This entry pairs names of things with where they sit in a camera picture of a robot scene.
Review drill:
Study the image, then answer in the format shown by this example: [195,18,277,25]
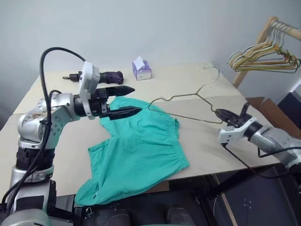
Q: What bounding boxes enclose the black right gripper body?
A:
[226,112,253,128]

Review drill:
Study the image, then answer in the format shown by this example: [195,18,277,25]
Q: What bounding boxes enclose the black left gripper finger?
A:
[109,106,143,121]
[106,85,135,97]

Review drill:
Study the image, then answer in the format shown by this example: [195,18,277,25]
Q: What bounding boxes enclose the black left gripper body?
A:
[90,88,111,118]

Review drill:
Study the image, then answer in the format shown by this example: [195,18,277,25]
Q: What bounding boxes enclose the wire clothes hanger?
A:
[148,66,224,125]

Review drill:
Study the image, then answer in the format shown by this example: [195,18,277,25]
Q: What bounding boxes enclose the green shorts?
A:
[74,97,190,208]

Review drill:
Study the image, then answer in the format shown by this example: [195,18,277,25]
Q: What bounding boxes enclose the folded purple umbrella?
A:
[63,71,124,85]

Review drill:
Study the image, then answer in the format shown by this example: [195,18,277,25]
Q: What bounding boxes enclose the brown cardboard box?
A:
[245,96,301,137]

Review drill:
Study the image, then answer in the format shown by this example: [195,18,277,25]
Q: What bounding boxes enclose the purple tissue box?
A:
[132,60,153,81]

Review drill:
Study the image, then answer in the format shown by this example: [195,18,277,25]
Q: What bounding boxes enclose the white tissue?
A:
[135,56,145,70]

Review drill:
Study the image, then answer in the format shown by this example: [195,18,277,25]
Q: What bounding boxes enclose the wooden clothes rack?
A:
[232,16,301,89]

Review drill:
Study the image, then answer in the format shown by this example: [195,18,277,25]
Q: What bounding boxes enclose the black case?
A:
[277,81,301,129]

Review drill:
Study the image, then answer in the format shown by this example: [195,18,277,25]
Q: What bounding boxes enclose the bunch of hangers on rack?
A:
[232,21,297,73]

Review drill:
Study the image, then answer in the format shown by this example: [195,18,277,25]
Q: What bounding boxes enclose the wooden strip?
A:
[213,174,238,226]

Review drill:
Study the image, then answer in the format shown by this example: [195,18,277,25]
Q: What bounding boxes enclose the dark rounded shape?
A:
[100,207,130,226]

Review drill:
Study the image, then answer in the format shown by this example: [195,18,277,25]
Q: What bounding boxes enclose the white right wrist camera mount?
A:
[218,117,257,148]

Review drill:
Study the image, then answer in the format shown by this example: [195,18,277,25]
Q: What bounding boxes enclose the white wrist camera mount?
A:
[218,117,257,148]
[78,61,101,120]

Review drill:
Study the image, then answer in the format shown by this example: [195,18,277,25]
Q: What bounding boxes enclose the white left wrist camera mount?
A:
[78,61,101,120]

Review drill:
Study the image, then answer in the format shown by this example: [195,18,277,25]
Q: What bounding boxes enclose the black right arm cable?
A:
[222,143,301,179]

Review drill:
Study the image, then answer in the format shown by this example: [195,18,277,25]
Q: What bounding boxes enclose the cream wire hanger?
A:
[227,20,286,72]

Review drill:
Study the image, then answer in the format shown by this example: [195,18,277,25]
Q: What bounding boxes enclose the black table frame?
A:
[192,164,286,226]

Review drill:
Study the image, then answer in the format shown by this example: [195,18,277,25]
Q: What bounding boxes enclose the green wire hanger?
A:
[237,22,301,74]

